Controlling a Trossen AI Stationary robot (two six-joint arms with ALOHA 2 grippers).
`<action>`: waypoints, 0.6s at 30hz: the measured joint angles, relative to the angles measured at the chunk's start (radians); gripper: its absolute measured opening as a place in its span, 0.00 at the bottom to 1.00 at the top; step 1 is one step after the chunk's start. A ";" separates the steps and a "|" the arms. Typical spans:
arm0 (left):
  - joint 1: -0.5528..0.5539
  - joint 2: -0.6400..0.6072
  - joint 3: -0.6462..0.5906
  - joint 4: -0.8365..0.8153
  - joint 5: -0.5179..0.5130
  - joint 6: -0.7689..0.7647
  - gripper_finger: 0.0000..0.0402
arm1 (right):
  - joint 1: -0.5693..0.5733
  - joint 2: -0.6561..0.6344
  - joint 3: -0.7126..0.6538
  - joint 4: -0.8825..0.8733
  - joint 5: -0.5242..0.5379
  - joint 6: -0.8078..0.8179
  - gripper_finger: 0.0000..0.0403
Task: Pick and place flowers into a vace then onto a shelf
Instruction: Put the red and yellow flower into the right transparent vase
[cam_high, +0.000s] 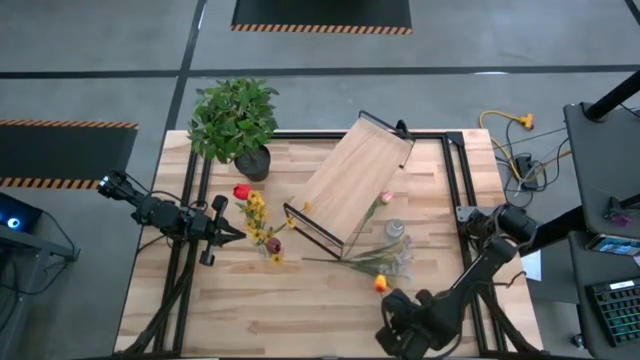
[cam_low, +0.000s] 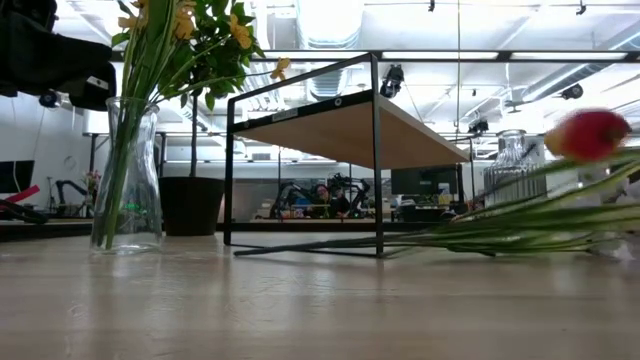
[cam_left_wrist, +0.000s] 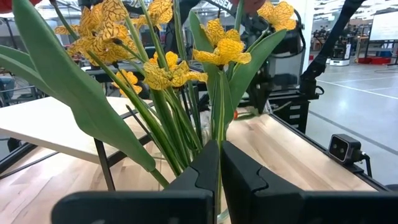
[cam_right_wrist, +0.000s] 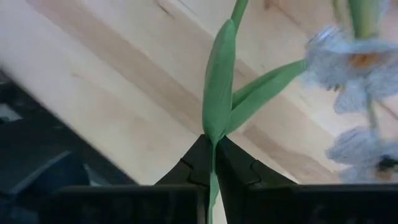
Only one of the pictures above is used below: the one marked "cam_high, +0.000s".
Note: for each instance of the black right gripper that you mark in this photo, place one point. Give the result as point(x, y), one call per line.
point(405, 330)

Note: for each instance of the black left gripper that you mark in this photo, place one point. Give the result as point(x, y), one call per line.
point(207, 227)

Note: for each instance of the smooth clear glass vase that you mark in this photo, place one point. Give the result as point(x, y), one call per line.
point(262, 250)

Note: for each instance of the yellow daisy bunch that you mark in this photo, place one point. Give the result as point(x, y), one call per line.
point(256, 202)

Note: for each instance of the red tulip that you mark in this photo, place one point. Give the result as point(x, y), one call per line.
point(242, 192)

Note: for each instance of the dark maroon tulip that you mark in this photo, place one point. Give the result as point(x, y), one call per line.
point(273, 245)

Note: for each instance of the yellow orange tulip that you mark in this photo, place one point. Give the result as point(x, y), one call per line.
point(380, 284)

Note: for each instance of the white blossom spray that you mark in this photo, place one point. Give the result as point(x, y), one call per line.
point(375, 262)

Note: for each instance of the ribbed clear glass vase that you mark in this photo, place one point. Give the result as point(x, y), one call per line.
point(395, 229)

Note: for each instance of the pink tulip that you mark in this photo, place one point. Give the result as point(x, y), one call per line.
point(387, 197)

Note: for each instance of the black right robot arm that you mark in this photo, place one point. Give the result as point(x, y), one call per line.
point(480, 270)

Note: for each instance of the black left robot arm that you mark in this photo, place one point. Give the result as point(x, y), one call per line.
point(160, 212)

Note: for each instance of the green potted tree black pot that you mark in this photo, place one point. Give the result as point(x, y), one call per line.
point(232, 117)

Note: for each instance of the white paper sheet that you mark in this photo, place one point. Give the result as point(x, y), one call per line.
point(532, 267)

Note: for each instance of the black pole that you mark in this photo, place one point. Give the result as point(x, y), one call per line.
point(555, 230)
point(615, 95)

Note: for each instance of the black hazard-striped floor mat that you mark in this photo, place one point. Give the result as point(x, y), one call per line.
point(60, 155)
point(320, 12)

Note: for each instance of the grey metal table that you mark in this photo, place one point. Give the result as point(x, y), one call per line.
point(35, 242)

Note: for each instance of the black power strip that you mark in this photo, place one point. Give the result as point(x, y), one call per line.
point(525, 167)

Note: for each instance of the black computer tower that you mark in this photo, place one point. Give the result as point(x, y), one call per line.
point(20, 212)

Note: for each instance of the backlit black keyboard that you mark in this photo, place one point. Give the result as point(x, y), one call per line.
point(617, 312)

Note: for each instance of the phone with lit screen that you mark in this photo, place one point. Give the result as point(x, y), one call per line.
point(615, 245)

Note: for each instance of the small purple object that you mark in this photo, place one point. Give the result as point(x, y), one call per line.
point(620, 220)

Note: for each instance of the black desk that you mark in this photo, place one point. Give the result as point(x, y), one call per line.
point(605, 160)

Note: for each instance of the black aluminium rig frame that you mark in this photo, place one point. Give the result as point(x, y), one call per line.
point(310, 135)

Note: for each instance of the wooden shelf black metal frame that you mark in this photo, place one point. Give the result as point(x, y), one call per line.
point(350, 180)

